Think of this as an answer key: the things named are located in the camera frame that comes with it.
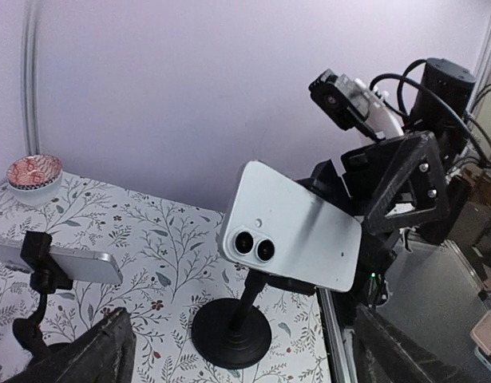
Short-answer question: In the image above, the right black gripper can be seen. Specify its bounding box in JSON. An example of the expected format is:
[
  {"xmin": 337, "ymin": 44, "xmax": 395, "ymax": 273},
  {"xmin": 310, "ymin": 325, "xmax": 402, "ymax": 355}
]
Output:
[{"xmin": 297, "ymin": 131, "xmax": 449, "ymax": 303}]

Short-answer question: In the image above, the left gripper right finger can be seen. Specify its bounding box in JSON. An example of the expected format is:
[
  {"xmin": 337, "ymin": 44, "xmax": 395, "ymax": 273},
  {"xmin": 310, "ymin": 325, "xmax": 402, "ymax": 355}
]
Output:
[{"xmin": 353, "ymin": 305, "xmax": 484, "ymax": 382}]

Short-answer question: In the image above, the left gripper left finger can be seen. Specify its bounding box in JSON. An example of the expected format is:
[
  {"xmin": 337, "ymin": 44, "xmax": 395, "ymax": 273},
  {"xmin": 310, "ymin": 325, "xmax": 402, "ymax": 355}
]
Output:
[{"xmin": 7, "ymin": 307, "xmax": 136, "ymax": 382}]

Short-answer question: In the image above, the white phone dual camera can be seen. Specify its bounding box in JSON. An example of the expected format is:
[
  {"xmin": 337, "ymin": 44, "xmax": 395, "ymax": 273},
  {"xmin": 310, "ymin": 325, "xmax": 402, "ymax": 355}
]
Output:
[{"xmin": 217, "ymin": 160, "xmax": 362, "ymax": 292}]

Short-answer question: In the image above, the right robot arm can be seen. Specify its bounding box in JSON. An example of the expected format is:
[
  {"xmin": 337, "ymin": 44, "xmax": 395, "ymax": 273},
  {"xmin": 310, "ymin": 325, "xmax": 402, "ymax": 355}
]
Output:
[{"xmin": 302, "ymin": 57, "xmax": 477, "ymax": 307}]

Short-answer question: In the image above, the silver phone in clamp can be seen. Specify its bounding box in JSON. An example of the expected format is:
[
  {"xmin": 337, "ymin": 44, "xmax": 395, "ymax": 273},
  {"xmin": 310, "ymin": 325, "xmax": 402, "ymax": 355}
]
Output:
[{"xmin": 0, "ymin": 238, "xmax": 123, "ymax": 285}]

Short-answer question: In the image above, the middle black round phone stand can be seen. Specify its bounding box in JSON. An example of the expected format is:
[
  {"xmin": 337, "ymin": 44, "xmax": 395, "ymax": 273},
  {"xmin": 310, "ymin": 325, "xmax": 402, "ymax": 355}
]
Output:
[{"xmin": 11, "ymin": 230, "xmax": 77, "ymax": 356}]

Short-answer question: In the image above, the black round phone stand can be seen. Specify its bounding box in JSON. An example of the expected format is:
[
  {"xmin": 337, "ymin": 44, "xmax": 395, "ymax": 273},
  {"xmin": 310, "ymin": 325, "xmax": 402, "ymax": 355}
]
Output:
[
  {"xmin": 191, "ymin": 270, "xmax": 315, "ymax": 369},
  {"xmin": 11, "ymin": 230, "xmax": 77, "ymax": 356}
]

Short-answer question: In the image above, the right black round phone stand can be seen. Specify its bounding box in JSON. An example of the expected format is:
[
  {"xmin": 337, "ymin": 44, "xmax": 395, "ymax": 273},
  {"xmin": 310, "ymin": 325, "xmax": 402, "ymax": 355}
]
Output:
[{"xmin": 191, "ymin": 270, "xmax": 315, "ymax": 369}]

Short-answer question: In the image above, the floral table mat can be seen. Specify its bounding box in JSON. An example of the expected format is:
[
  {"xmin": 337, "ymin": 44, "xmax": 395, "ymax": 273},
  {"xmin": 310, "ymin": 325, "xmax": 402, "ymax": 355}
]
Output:
[{"xmin": 0, "ymin": 174, "xmax": 331, "ymax": 382}]

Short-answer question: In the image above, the red patterned bowl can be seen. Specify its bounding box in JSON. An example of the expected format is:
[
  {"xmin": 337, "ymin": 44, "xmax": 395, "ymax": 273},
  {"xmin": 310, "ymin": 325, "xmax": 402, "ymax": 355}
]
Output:
[{"xmin": 6, "ymin": 154, "xmax": 63, "ymax": 207}]

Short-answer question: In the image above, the front aluminium rail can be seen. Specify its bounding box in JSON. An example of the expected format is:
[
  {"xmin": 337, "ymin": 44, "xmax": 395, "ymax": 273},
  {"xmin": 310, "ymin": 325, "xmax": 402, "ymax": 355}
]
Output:
[{"xmin": 316, "ymin": 288, "xmax": 358, "ymax": 383}]

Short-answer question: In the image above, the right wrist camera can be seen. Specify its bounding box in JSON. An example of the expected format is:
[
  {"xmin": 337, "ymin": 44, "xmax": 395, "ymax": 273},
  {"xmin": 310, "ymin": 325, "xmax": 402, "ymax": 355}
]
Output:
[{"xmin": 308, "ymin": 69, "xmax": 403, "ymax": 142}]

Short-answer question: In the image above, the right aluminium frame post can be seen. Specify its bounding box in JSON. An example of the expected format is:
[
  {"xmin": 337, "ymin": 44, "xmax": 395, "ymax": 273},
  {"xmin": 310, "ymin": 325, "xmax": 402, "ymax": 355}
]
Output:
[{"xmin": 20, "ymin": 0, "xmax": 42, "ymax": 156}]

